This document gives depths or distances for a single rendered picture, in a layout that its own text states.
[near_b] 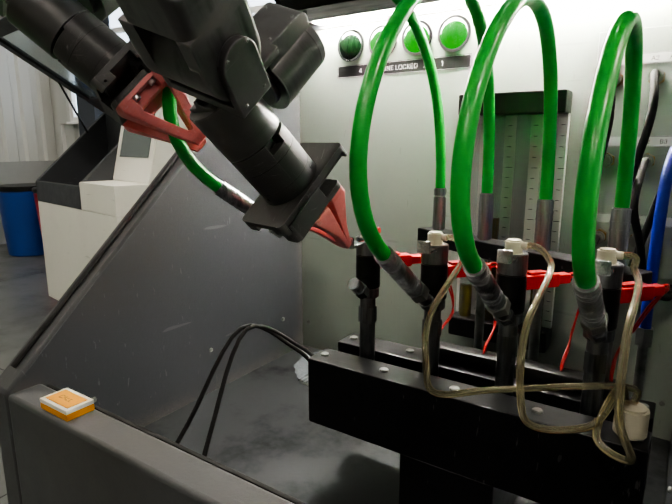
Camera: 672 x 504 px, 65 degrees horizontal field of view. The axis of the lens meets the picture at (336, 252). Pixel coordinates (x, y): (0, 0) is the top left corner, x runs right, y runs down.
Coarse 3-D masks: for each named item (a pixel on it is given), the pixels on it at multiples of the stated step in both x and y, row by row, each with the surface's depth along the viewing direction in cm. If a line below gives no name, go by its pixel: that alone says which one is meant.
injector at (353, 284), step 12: (360, 252) 58; (360, 264) 58; (372, 264) 58; (360, 276) 59; (372, 276) 58; (360, 288) 57; (372, 288) 59; (360, 300) 60; (372, 300) 60; (360, 312) 60; (372, 312) 60; (360, 324) 61; (372, 324) 60; (360, 336) 61; (372, 336) 61; (360, 348) 61; (372, 348) 61
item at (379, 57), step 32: (416, 0) 44; (384, 32) 41; (480, 32) 58; (384, 64) 40; (352, 128) 40; (352, 160) 40; (352, 192) 40; (480, 224) 67; (384, 256) 44; (416, 288) 50
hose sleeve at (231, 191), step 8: (224, 184) 56; (216, 192) 56; (224, 192) 56; (232, 192) 56; (240, 192) 57; (224, 200) 57; (232, 200) 57; (240, 200) 57; (248, 200) 58; (240, 208) 58; (248, 208) 58
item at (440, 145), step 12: (396, 0) 64; (408, 24) 67; (420, 24) 67; (420, 36) 67; (420, 48) 68; (432, 60) 69; (432, 72) 69; (432, 84) 70; (168, 96) 51; (432, 96) 71; (168, 108) 52; (168, 120) 52; (444, 132) 72; (180, 144) 53; (444, 144) 72; (180, 156) 53; (192, 156) 54; (444, 156) 73; (192, 168) 54; (204, 168) 55; (444, 168) 73; (204, 180) 55; (216, 180) 56; (444, 180) 74; (444, 192) 74
